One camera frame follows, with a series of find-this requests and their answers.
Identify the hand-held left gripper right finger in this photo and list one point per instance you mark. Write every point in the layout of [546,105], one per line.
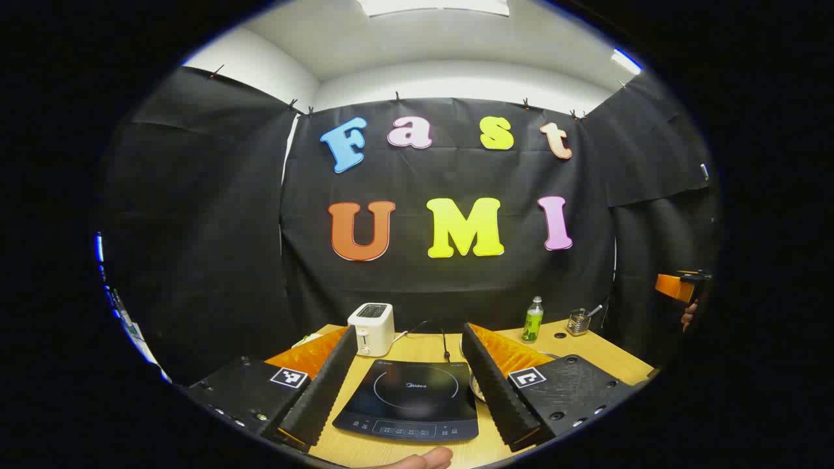
[495,391]

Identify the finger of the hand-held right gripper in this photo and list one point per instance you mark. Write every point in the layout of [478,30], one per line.
[671,286]

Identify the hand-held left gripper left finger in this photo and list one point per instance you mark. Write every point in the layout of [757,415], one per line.
[322,391]

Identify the stainless steel pot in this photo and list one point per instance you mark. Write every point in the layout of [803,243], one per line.
[479,391]

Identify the black induction cooktop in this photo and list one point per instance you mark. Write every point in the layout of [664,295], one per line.
[410,397]

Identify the green rimmed plate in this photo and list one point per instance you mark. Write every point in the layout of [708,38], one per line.
[306,340]

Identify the green label drink bottle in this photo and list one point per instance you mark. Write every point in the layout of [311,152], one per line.
[532,324]

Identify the white toaster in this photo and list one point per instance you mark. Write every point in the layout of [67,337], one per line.
[371,329]

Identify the black backdrop cloth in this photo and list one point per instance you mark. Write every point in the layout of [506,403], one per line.
[456,176]

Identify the ceiling light panel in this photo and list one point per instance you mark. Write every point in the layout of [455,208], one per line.
[433,6]
[625,60]

